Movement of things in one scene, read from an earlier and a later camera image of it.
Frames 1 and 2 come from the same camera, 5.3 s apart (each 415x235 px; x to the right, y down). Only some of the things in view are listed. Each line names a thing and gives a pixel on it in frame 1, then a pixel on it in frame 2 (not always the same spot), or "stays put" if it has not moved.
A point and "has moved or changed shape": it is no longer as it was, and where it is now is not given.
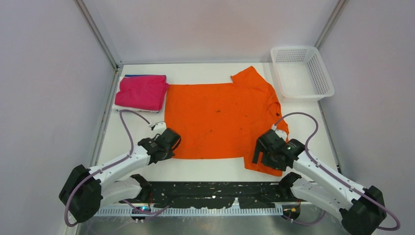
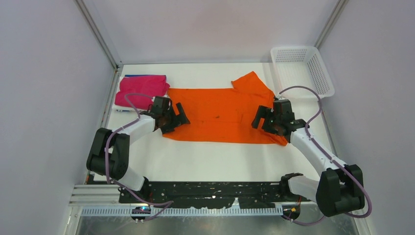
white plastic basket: (301, 73) stays put
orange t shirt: (223, 121) has moved or changed shape
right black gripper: (260, 148) -> (261, 113)
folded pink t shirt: (146, 92) stays put
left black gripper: (170, 153) -> (176, 123)
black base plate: (195, 195) stays put
